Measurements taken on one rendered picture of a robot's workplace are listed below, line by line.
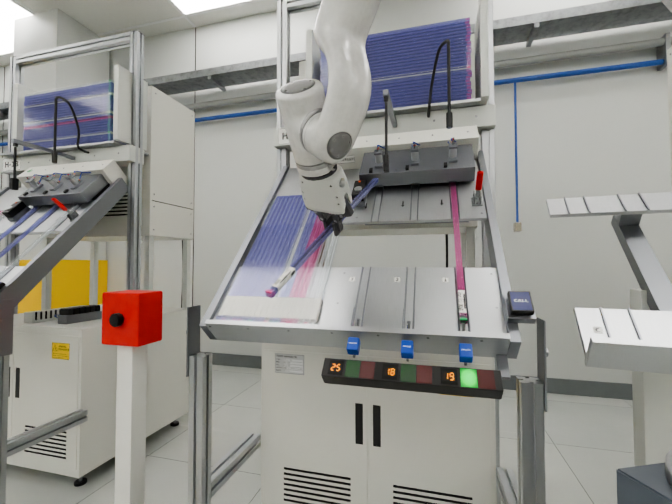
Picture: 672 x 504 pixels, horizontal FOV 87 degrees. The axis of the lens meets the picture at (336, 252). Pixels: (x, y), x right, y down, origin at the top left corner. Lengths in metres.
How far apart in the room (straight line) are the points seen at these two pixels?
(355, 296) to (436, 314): 0.19
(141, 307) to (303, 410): 0.58
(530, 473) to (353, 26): 0.85
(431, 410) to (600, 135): 2.34
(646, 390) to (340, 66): 0.85
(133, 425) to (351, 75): 1.15
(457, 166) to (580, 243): 1.85
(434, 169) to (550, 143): 1.88
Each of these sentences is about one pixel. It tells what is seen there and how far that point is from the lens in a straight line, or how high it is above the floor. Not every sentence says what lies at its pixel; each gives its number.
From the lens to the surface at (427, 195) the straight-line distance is 1.11.
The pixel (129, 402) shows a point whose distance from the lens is 1.32.
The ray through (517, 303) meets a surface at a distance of 0.78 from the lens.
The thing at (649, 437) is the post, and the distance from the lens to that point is 1.01.
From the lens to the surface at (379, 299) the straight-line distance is 0.83.
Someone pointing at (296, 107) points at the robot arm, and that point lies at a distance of 0.64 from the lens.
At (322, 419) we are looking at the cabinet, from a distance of 1.21.
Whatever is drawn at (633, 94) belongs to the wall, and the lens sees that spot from 3.18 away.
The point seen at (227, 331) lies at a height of 0.71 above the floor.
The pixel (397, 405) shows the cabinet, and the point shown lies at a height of 0.46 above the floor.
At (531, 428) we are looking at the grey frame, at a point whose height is 0.55.
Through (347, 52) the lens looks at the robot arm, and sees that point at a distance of 0.63.
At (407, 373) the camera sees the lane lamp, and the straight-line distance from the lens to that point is 0.74.
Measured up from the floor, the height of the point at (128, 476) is 0.23.
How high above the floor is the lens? 0.87
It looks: 2 degrees up
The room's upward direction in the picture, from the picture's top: straight up
